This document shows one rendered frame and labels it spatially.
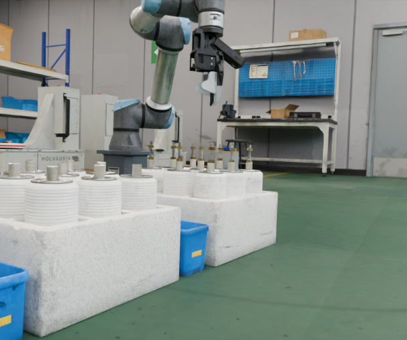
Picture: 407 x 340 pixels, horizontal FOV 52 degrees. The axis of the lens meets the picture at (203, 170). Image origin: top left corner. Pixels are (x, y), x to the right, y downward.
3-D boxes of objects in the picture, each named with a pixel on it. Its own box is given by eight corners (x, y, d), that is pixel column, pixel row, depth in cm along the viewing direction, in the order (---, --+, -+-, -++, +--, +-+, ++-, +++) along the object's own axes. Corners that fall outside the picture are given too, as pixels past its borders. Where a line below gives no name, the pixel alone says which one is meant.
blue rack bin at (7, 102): (0, 110, 647) (0, 96, 646) (21, 112, 680) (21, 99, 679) (21, 110, 623) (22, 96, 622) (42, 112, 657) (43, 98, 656)
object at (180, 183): (189, 232, 126) (191, 172, 125) (158, 230, 128) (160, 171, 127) (195, 227, 136) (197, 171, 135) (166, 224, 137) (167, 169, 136)
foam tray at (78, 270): (-74, 289, 91) (-74, 206, 90) (71, 254, 124) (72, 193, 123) (40, 338, 70) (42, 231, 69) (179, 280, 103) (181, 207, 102)
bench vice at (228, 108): (228, 120, 633) (228, 104, 632) (238, 120, 626) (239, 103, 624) (216, 118, 597) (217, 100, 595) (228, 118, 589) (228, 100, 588)
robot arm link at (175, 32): (137, 119, 200) (153, 4, 166) (167, 120, 204) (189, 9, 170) (139, 133, 191) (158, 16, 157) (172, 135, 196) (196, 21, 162)
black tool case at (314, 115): (291, 121, 615) (292, 113, 615) (321, 121, 602) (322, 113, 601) (288, 119, 583) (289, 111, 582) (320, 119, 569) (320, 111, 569)
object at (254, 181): (230, 224, 141) (232, 171, 140) (235, 220, 150) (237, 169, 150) (259, 227, 139) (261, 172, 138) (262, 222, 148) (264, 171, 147)
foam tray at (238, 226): (114, 245, 137) (116, 189, 136) (186, 228, 169) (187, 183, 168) (215, 267, 115) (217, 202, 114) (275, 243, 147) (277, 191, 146)
